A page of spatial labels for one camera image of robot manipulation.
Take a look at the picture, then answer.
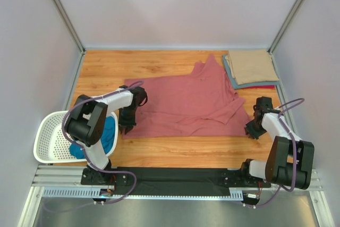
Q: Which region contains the blue t shirt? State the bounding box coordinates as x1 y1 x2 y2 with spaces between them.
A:
69 116 115 159

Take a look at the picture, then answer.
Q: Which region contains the white plastic laundry basket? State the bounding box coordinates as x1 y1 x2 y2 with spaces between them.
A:
33 111 118 164

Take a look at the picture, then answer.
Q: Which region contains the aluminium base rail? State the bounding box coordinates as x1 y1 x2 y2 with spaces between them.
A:
32 163 320 201

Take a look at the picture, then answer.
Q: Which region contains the folded grey-blue t shirt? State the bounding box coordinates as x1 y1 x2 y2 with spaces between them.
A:
222 55 279 89

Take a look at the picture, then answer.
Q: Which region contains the left aluminium frame post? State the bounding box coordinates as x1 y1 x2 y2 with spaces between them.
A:
52 0 86 54

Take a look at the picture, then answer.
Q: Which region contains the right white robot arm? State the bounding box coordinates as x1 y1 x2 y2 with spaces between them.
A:
241 97 315 191

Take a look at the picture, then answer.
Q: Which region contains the right aluminium frame post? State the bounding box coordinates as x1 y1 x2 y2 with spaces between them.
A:
267 0 305 55

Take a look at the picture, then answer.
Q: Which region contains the folded red t shirt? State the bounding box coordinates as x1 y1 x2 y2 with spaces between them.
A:
244 85 275 89

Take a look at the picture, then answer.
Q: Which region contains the pink t shirt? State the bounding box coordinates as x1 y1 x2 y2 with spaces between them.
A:
122 55 250 139

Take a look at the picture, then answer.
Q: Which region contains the folded beige t shirt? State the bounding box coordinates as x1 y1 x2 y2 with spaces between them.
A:
225 49 279 85

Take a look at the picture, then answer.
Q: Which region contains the aluminium frame post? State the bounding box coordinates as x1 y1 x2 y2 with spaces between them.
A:
267 0 305 55
52 0 86 54

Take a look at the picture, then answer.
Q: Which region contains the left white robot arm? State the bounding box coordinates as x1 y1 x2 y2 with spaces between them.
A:
62 82 148 186

